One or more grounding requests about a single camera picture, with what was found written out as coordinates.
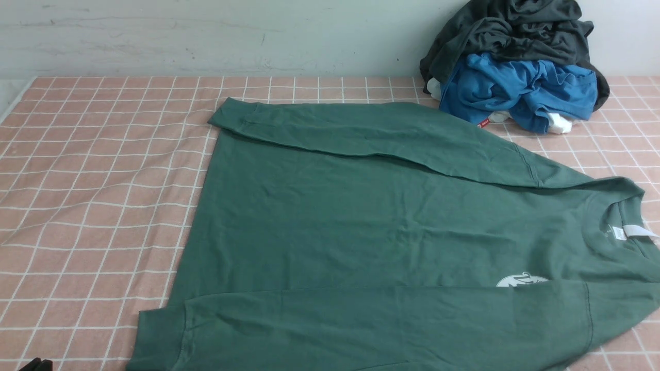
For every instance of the blue crumpled garment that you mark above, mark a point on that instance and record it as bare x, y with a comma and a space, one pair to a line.
528, 90

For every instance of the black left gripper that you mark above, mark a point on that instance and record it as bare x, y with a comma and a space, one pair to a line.
38, 364

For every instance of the pink checkered tablecloth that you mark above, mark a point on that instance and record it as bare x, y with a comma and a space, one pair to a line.
100, 181

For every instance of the green long-sleeved shirt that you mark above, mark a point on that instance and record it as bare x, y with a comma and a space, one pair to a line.
395, 237

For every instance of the dark grey crumpled garment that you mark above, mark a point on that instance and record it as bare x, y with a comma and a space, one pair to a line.
514, 31

